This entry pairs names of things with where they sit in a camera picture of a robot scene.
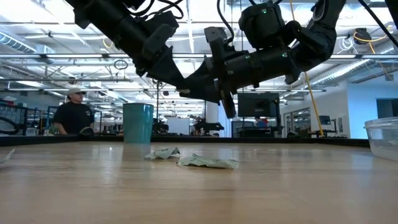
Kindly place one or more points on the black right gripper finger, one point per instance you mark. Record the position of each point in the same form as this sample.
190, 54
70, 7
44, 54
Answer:
208, 73
205, 92

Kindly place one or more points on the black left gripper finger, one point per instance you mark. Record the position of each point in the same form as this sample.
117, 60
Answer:
174, 79

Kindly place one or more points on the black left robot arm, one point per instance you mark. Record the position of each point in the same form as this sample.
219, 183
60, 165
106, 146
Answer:
109, 18

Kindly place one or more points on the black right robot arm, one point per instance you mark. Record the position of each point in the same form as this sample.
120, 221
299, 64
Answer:
311, 40

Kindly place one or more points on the large black monitor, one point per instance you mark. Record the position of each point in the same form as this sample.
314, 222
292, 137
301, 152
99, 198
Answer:
258, 105

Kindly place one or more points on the white board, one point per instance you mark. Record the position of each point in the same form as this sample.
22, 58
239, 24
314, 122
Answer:
178, 126

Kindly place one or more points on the teal cup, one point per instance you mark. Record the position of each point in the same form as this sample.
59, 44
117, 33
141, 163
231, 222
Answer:
138, 124

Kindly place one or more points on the seated person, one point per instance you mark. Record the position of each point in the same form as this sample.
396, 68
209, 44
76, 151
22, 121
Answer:
261, 122

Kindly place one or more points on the person with cap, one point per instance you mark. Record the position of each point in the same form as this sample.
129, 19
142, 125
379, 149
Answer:
73, 118

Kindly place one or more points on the small black monitor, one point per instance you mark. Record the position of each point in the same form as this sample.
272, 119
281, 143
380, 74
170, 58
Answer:
325, 120

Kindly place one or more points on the black ceiling device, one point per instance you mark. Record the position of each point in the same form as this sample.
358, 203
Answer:
362, 35

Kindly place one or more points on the clear plastic container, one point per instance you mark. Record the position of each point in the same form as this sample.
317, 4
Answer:
384, 140

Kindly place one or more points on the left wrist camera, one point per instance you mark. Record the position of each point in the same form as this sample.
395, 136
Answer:
158, 39

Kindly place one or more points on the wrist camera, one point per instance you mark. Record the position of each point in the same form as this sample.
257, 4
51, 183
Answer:
215, 34
158, 39

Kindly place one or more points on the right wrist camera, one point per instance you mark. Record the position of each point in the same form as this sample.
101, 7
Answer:
215, 34

